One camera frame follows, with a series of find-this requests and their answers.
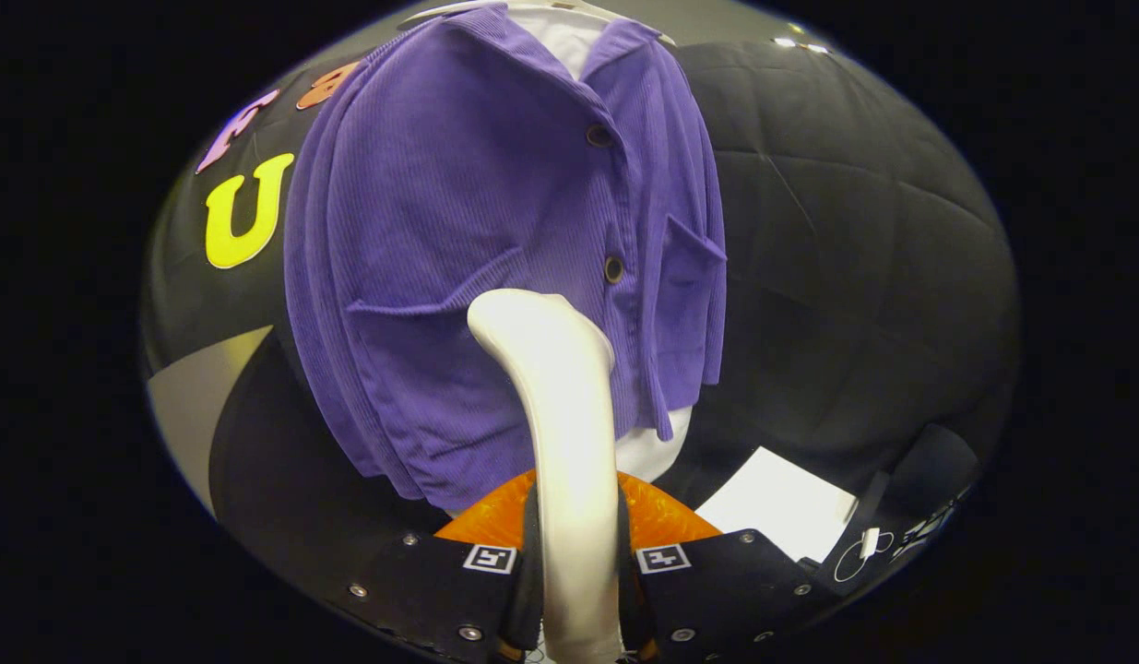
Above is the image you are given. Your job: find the purple jacket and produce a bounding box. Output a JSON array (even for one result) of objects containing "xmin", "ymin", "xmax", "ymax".
[{"xmin": 283, "ymin": 5, "xmax": 729, "ymax": 513}]

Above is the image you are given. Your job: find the white clothes hanger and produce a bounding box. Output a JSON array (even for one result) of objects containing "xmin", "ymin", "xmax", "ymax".
[{"xmin": 398, "ymin": 0, "xmax": 676, "ymax": 45}]

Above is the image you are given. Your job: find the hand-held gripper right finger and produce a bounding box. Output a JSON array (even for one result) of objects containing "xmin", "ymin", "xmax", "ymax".
[{"xmin": 615, "ymin": 472, "xmax": 842, "ymax": 663}]

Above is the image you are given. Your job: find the dark box with white cable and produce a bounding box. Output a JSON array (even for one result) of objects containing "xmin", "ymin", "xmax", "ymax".
[{"xmin": 818, "ymin": 424, "xmax": 980, "ymax": 600}]

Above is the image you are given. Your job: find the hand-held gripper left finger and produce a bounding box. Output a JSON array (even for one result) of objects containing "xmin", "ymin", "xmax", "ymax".
[{"xmin": 348, "ymin": 470, "xmax": 544, "ymax": 663}]

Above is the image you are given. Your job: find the white paper sheet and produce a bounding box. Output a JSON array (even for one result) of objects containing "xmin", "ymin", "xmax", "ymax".
[{"xmin": 695, "ymin": 447, "xmax": 858, "ymax": 563}]

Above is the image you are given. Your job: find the white shirt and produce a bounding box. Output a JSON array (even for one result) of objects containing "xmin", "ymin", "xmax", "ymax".
[{"xmin": 445, "ymin": 5, "xmax": 694, "ymax": 517}]

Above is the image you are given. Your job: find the grey cabinet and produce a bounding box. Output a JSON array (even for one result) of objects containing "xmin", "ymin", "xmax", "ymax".
[{"xmin": 147, "ymin": 325, "xmax": 273, "ymax": 517}]

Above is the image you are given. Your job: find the white garment steamer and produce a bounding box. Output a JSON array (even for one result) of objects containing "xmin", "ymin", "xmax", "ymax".
[{"xmin": 468, "ymin": 289, "xmax": 625, "ymax": 664}]

